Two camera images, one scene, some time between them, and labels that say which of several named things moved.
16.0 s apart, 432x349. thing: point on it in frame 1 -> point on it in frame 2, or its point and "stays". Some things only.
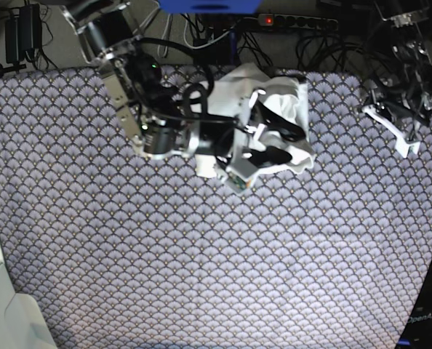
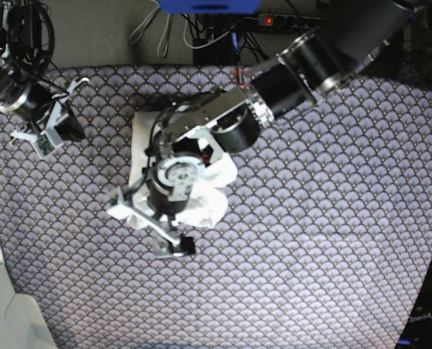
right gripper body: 402,114 -> 170,186
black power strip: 297,22 stays
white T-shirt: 273,110 -> 209,203
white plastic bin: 12,320 stays
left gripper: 237,139 -> 44,138
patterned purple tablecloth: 115,250 stays
